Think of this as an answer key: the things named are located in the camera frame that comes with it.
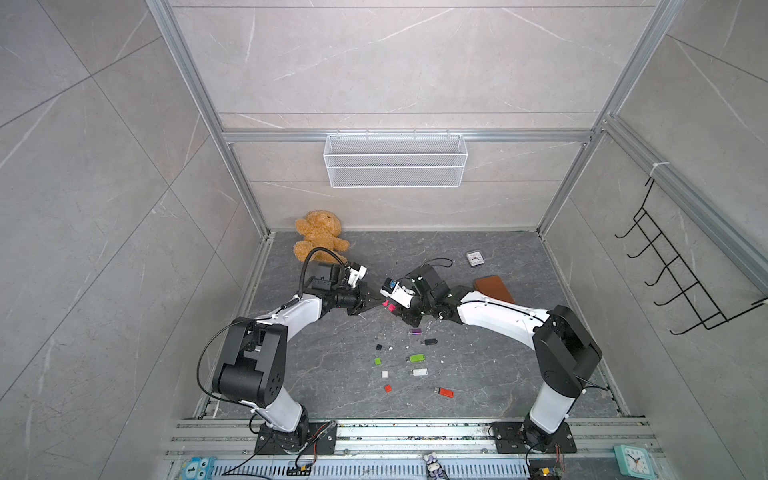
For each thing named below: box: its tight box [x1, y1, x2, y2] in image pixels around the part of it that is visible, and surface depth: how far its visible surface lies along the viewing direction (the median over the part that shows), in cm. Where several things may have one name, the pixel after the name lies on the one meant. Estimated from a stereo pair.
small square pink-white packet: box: [466, 249, 485, 267], surface depth 112 cm
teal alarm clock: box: [614, 445, 657, 479], surface depth 70 cm
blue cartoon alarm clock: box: [182, 456, 217, 480], surface depth 70 cm
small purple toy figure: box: [423, 452, 450, 480], surface depth 69 cm
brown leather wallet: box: [474, 275, 515, 304], surface depth 106 cm
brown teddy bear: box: [294, 210, 351, 263], surface depth 112 cm
